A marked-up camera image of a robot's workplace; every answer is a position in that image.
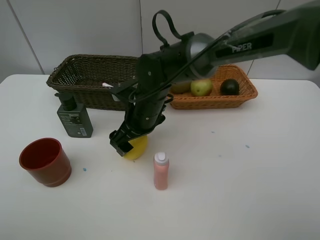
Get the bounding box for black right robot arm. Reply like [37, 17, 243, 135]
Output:
[109, 0, 320, 156]

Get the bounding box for dark green avocado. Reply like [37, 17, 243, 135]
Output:
[220, 78, 240, 96]

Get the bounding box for green red pear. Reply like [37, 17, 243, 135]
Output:
[190, 78, 213, 97]

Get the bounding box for dark brown wicker basket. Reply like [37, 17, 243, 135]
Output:
[46, 54, 138, 111]

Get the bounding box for red plastic cup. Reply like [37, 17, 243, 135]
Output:
[19, 138, 72, 188]

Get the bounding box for orange wicker basket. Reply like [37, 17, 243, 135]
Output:
[169, 64, 258, 110]

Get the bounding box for brown kiwi fruit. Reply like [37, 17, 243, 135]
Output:
[170, 81, 191, 94]

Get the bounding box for white marker pink caps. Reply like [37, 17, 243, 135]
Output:
[102, 82, 113, 88]

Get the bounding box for yellow lemon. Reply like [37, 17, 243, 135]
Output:
[123, 135, 148, 161]

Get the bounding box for pink bottle white cap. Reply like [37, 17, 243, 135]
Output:
[153, 152, 170, 191]

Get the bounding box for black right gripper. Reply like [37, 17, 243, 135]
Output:
[109, 94, 173, 157]

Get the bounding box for dark green pump bottle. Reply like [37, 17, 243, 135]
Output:
[54, 92, 94, 138]

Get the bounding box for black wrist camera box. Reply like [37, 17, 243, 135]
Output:
[108, 78, 138, 103]

